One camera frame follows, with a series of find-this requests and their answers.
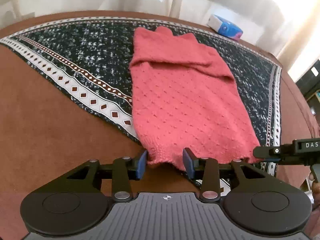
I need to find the pink knitted sweater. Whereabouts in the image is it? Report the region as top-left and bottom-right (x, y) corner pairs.
(129, 26), (259, 170)

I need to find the blue tissue pack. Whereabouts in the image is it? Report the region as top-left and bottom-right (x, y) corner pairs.
(207, 15), (243, 41)

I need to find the dark patterned table mat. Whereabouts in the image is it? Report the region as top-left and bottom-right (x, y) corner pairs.
(0, 16), (283, 198)

